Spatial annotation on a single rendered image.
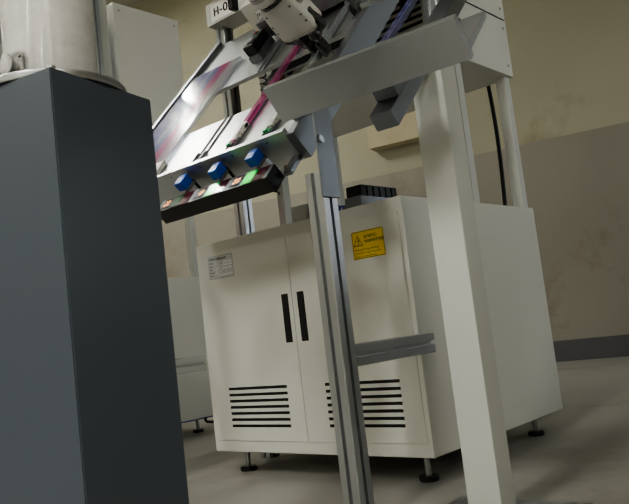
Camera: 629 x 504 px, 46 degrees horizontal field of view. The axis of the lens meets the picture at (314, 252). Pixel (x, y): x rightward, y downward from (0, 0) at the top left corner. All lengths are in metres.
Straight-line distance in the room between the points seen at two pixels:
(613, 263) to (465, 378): 3.27
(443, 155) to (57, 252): 0.67
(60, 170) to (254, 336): 1.08
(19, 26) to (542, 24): 4.02
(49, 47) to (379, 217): 0.86
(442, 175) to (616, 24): 3.51
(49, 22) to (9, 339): 0.40
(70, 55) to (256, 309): 1.03
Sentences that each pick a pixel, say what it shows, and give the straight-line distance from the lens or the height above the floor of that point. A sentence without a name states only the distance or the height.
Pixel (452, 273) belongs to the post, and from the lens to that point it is 1.26.
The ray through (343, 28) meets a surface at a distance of 1.72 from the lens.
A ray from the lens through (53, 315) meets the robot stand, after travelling 0.91.
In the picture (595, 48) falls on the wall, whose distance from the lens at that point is 4.70.
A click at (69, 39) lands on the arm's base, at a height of 0.76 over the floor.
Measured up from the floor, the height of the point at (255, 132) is 0.77.
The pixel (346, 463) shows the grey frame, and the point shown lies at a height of 0.11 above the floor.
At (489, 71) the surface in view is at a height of 1.00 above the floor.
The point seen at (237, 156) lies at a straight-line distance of 1.49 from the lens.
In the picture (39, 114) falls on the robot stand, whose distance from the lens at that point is 0.95.
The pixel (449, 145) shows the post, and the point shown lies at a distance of 1.28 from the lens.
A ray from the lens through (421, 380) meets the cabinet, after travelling 1.59.
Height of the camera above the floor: 0.36
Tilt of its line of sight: 6 degrees up
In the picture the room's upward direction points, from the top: 7 degrees counter-clockwise
